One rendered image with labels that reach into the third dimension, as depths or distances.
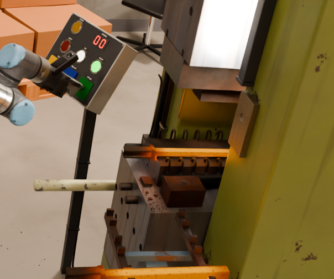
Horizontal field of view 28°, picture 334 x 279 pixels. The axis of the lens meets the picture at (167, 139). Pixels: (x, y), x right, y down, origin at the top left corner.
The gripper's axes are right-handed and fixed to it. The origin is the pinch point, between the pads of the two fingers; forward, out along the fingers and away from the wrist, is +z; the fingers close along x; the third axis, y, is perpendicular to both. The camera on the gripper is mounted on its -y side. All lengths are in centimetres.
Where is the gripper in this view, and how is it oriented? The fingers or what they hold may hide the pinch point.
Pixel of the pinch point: (81, 84)
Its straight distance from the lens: 255.4
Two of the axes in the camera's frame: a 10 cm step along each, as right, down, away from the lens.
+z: 5.4, 2.6, 8.0
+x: 6.6, 4.6, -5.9
